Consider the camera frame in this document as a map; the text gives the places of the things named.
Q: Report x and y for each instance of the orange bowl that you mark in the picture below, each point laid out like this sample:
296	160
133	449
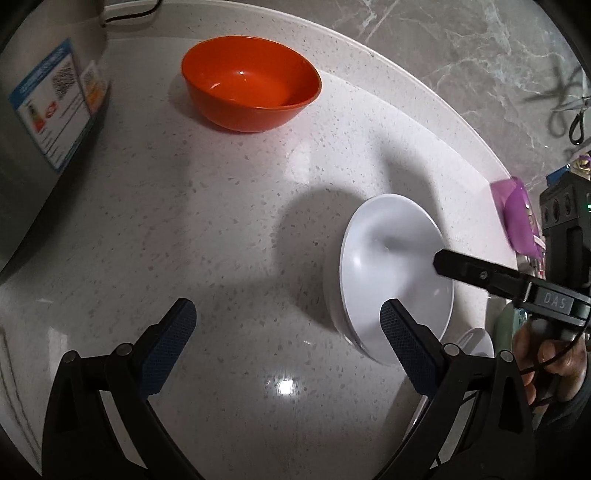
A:
249	106

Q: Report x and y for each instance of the small white bowl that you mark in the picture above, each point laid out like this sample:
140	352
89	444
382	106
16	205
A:
478	341

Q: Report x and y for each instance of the grey-green glass bowl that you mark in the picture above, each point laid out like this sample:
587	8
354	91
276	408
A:
503	323

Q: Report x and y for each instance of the purple bowl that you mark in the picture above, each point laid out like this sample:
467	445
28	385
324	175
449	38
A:
517	217

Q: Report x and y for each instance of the person's right forearm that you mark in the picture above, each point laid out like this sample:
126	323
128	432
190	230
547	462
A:
570	420

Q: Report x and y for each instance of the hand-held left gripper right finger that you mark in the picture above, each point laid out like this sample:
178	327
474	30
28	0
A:
408	346

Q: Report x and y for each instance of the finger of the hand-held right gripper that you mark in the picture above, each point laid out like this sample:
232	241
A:
480	276

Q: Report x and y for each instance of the person's right hand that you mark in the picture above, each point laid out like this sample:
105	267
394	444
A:
554	364

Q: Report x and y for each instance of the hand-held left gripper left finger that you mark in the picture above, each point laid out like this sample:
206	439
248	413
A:
168	346

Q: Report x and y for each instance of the stainless steel appliance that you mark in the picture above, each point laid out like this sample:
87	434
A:
27	184

